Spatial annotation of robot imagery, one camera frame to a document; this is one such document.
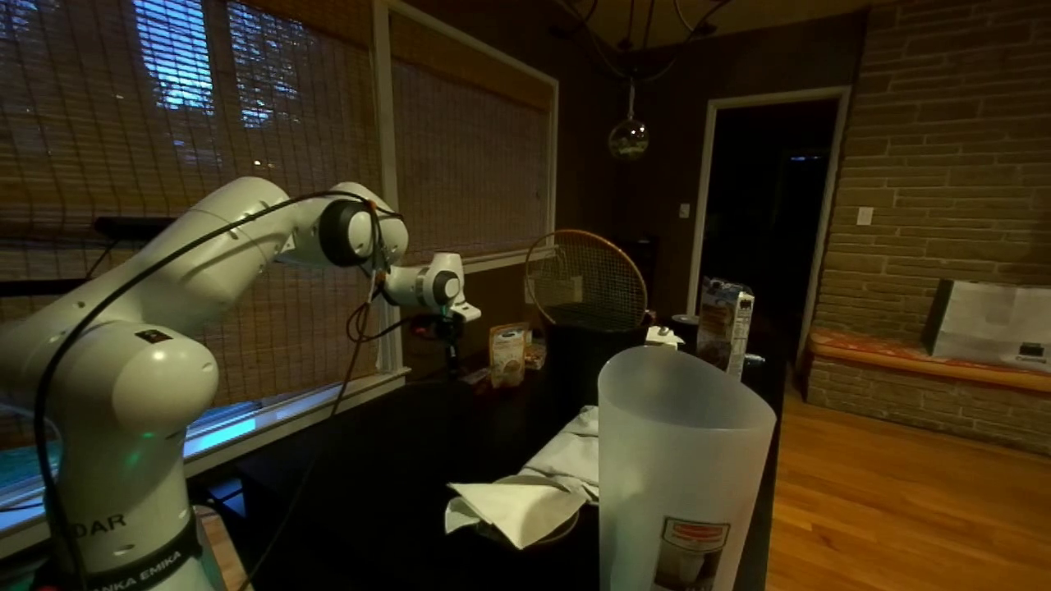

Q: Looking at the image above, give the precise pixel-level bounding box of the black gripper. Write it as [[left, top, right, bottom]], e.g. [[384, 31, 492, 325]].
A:
[[431, 309, 476, 370]]

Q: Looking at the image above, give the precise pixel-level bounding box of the white folded napkin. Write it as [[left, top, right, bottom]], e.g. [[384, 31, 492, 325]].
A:
[[439, 477, 587, 553]]

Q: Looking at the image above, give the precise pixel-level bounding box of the white door frame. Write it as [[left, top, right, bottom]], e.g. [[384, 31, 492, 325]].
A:
[[685, 87, 854, 366]]

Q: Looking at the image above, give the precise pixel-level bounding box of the wooden hearth bench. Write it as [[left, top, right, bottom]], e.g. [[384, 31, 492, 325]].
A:
[[806, 330, 1051, 402]]

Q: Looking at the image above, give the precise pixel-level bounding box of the white cardboard box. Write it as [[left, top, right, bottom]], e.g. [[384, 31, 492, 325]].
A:
[[922, 276, 1051, 366]]

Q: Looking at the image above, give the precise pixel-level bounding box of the glass globe pendant lamp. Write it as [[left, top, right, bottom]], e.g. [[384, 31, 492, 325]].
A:
[[603, 75, 654, 161]]

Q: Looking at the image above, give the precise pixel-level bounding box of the white crumpled cloth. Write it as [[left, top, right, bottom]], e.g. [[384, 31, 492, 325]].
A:
[[520, 405, 603, 507]]

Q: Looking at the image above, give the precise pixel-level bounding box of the clear frosted plastic bucket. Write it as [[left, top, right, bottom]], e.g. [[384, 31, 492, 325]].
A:
[[595, 342, 780, 591]]

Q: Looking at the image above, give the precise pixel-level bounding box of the small woven window blind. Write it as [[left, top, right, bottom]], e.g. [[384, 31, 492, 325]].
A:
[[389, 10, 562, 276]]

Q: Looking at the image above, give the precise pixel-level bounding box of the large woven window blind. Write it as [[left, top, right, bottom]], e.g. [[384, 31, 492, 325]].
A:
[[0, 0, 389, 439]]

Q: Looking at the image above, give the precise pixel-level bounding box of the round mesh hoop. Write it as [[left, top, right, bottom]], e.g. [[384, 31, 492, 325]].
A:
[[521, 227, 649, 335]]

